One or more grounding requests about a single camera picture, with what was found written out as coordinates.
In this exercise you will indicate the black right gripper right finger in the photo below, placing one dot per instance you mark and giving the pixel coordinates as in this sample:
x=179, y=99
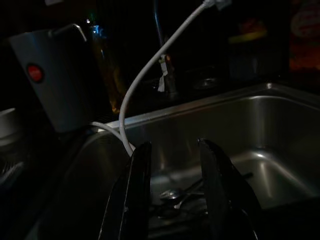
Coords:
x=225, y=195

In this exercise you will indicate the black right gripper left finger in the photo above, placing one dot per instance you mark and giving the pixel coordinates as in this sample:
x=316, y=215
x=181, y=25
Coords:
x=130, y=200

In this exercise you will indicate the silver spoon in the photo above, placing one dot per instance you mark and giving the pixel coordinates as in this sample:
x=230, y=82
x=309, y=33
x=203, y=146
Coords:
x=170, y=194

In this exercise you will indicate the stainless steel sink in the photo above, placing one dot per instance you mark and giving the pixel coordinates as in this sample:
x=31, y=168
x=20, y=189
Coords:
x=262, y=125

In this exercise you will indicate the yellow oil bottle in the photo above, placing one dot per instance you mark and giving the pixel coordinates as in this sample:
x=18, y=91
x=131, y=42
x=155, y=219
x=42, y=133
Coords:
x=112, y=75

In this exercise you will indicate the grey tumbler with red logo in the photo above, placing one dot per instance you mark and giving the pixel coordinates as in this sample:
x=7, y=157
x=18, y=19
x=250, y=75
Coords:
x=57, y=82

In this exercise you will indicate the white mug with red print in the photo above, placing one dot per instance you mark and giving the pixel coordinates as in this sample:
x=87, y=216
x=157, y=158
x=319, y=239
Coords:
x=7, y=127

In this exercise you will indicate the dark clear sponge holder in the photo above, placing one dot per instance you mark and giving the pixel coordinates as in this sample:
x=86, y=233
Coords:
x=246, y=50

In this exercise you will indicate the metal faucet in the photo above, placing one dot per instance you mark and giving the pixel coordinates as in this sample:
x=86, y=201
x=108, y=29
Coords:
x=165, y=50

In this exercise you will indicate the red peach soap pouch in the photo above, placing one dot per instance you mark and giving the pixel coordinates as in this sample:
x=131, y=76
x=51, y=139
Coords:
x=305, y=37

